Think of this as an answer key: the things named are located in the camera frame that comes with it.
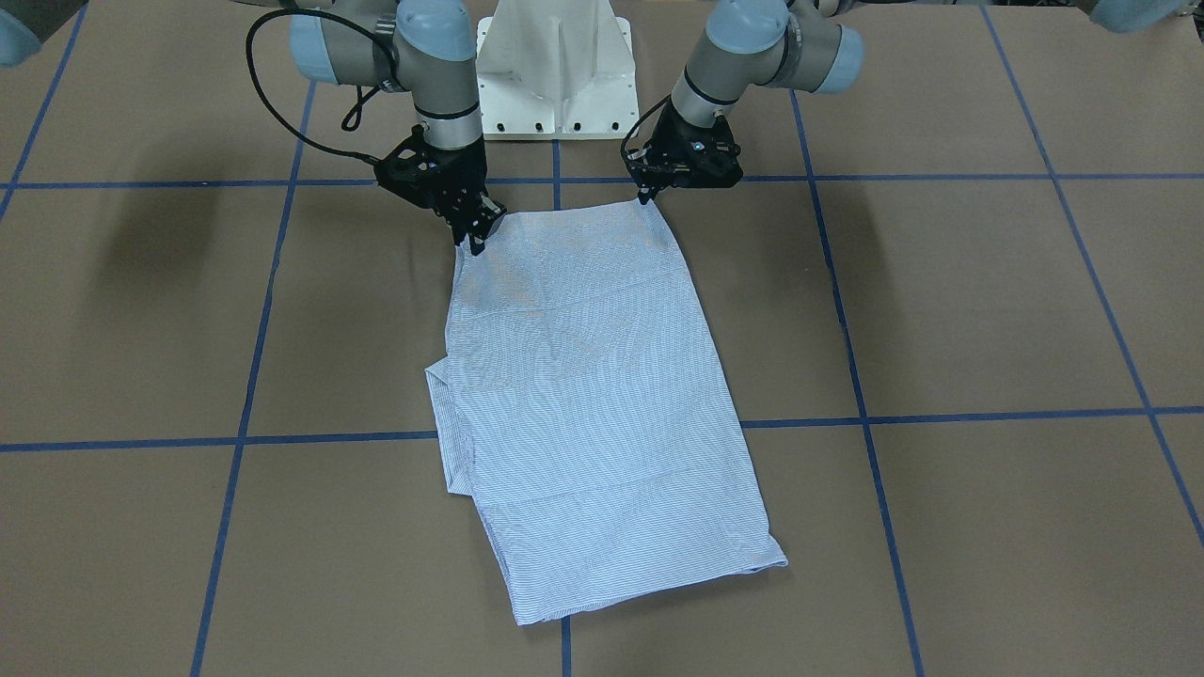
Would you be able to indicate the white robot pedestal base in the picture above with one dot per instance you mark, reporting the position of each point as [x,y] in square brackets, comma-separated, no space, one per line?
[556,70]

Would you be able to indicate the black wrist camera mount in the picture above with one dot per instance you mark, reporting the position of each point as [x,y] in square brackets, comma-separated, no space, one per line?
[706,157]
[411,170]

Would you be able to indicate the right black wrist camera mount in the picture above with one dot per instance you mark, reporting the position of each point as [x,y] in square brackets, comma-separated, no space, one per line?
[411,170]

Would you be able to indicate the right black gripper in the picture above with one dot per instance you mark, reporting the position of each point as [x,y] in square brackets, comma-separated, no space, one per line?
[459,179]

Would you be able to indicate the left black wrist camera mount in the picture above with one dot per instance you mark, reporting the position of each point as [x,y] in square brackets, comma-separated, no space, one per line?
[706,157]

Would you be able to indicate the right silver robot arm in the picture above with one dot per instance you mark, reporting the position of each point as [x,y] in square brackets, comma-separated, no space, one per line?
[426,49]

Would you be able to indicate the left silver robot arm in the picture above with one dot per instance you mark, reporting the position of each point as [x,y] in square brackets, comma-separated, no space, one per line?
[790,45]

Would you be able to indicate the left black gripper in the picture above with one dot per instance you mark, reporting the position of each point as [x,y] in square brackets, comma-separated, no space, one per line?
[673,130]

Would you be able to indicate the light blue striped shirt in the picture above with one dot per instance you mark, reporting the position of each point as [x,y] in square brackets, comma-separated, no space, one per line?
[582,406]

